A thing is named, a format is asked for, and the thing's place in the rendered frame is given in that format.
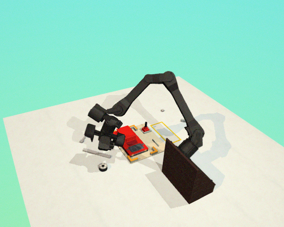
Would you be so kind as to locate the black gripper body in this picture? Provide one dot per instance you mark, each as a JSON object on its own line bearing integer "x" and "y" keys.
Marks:
{"x": 90, "y": 131}

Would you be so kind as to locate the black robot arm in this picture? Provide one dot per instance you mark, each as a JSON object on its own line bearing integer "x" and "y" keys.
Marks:
{"x": 195, "y": 132}

